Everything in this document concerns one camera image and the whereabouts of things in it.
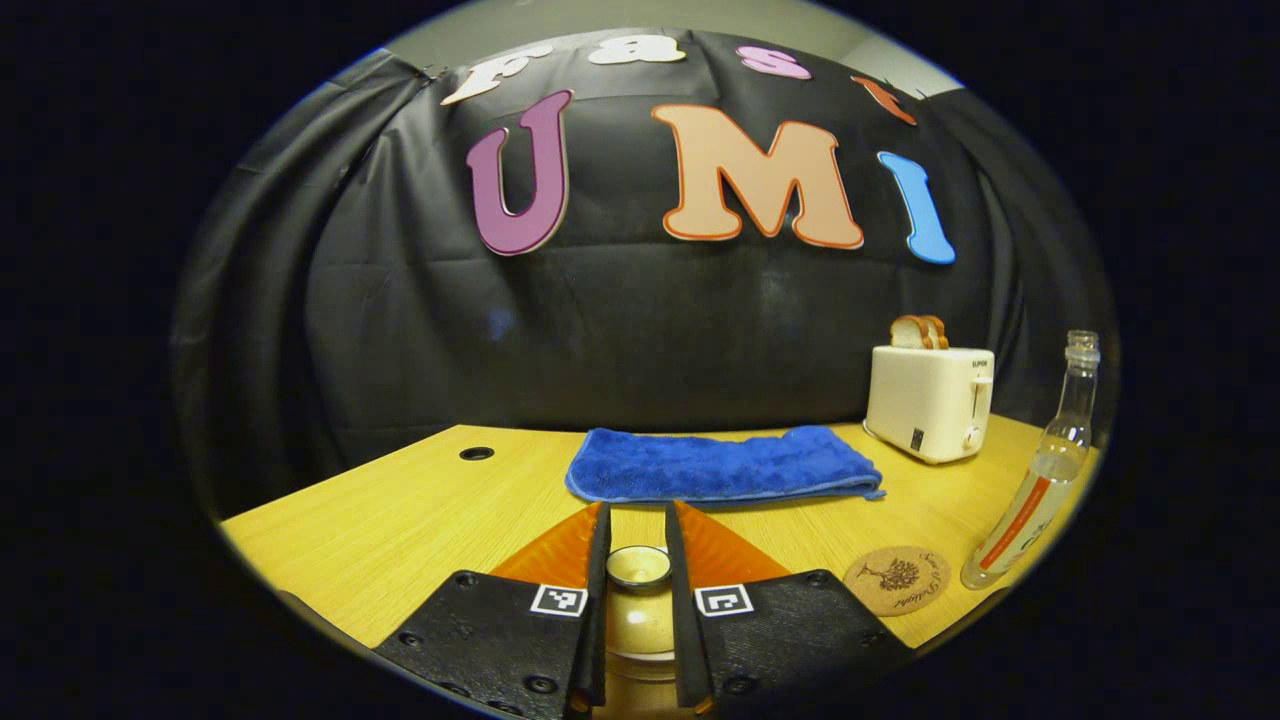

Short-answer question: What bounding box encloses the round cork coaster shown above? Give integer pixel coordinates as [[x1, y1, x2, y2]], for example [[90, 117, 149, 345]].
[[843, 546, 952, 617]]

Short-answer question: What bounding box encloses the blue folded towel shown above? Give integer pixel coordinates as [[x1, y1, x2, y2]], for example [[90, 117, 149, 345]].
[[565, 426, 887, 506]]

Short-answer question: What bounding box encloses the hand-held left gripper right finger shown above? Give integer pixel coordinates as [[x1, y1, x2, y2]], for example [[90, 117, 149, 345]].
[[664, 501, 915, 717]]

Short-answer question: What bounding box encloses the black backdrop cloth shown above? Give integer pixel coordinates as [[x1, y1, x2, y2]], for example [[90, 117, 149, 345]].
[[170, 28, 1119, 521]]

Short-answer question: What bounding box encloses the white toaster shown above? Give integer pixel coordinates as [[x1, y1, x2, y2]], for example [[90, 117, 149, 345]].
[[864, 345, 996, 465]]

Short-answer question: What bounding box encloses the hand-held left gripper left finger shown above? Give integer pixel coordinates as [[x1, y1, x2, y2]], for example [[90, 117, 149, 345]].
[[372, 502, 613, 719]]

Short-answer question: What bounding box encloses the cream teacup lid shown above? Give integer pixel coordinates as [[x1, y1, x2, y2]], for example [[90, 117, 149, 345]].
[[604, 544, 681, 661]]

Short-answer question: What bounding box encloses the clear water bottle orange label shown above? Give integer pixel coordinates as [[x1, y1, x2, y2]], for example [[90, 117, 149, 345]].
[[960, 330, 1102, 591]]

